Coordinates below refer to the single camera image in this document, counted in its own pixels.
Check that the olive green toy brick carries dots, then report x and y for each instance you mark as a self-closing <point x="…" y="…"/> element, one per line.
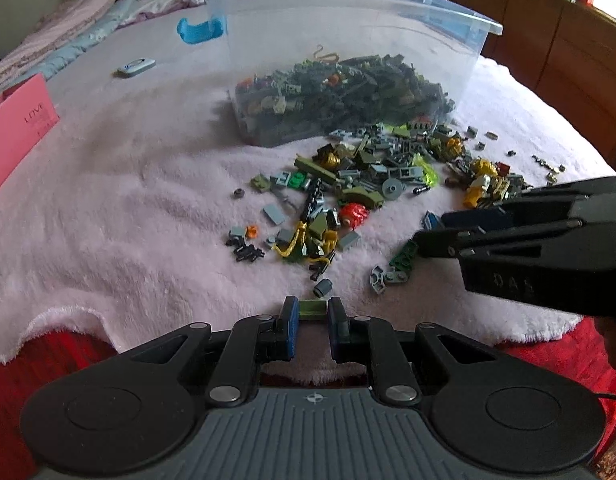
<point x="313" y="310"/>

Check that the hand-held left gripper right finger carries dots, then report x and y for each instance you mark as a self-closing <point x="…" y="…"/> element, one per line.
<point x="337" y="330"/>

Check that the brown wooden cabinet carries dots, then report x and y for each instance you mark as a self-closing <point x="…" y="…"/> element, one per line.
<point x="538" y="35"/>

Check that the clear plastic storage box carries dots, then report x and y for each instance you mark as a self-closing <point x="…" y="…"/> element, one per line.
<point x="338" y="25"/>

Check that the dense toy brick heap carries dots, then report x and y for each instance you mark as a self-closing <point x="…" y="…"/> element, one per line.
<point x="348" y="95"/>

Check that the toy brick pile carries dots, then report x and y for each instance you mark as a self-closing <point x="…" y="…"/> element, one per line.
<point x="348" y="175"/>

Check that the pink quilt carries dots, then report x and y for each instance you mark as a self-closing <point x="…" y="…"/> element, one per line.
<point x="62" y="20"/>

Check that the pink cardboard box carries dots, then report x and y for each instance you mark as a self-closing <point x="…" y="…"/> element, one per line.
<point x="17" y="130"/>

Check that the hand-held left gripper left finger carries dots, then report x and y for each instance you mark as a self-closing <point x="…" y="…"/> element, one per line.
<point x="289" y="330"/>

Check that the small white square device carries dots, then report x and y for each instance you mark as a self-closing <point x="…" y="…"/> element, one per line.
<point x="135" y="66"/>

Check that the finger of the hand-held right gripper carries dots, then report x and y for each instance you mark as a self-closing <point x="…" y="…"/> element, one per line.
<point x="438" y="244"/>
<point x="478" y="219"/>

